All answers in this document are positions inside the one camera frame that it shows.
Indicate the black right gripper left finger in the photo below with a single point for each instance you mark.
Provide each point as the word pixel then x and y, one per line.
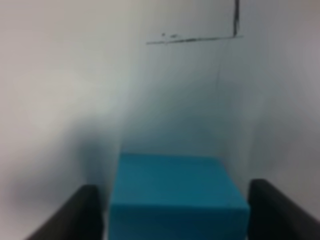
pixel 80 218

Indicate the blue cube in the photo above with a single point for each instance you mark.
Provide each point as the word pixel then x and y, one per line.
pixel 162 197

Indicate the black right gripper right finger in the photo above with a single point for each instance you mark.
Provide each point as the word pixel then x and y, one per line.
pixel 273 216

